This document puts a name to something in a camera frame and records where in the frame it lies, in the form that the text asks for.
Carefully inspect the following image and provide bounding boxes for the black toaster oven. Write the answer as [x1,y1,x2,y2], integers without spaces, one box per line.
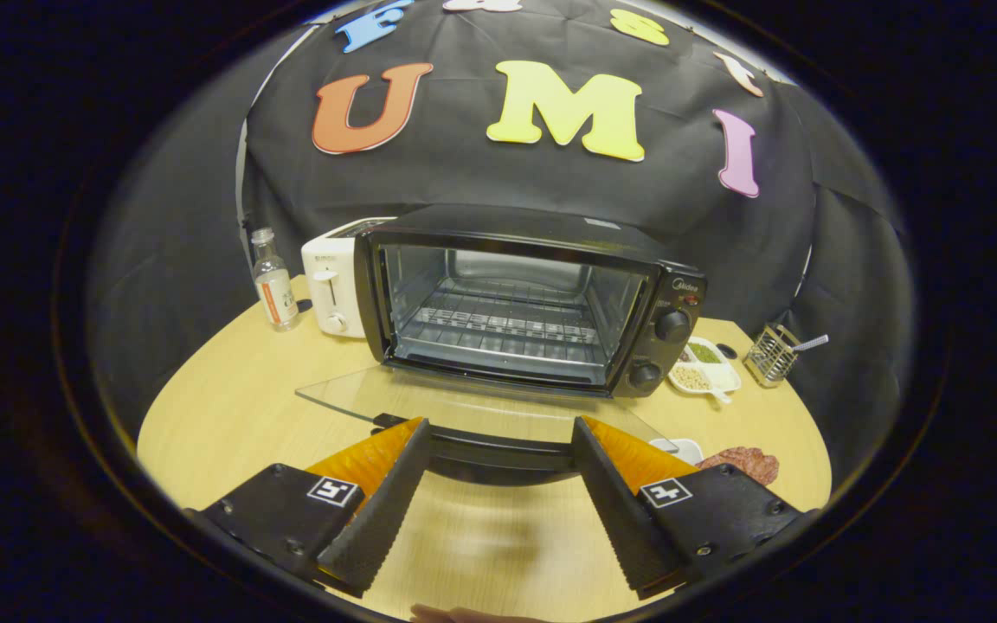
[295,203,709,487]

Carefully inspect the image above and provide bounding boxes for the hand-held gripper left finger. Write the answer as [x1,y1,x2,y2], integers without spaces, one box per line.
[187,417,432,598]

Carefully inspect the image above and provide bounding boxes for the reddish brown meat piece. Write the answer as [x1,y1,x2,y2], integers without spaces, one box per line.
[696,446,781,486]

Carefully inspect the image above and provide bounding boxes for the wire mesh utensil holder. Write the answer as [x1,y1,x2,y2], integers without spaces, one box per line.
[743,324,801,388]

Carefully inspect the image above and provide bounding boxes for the small white rectangular dish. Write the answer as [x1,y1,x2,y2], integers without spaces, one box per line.
[648,438,704,466]

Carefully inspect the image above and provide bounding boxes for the white slot toaster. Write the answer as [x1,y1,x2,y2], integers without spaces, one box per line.
[301,216,396,338]

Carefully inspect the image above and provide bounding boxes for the clear glass bottle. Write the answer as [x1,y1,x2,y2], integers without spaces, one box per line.
[249,228,300,332]

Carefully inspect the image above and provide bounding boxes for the white sectioned spice dish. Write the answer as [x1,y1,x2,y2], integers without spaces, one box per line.
[668,336,742,405]

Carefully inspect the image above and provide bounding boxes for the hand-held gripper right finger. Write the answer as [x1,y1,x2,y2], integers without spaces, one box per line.
[572,415,815,601]

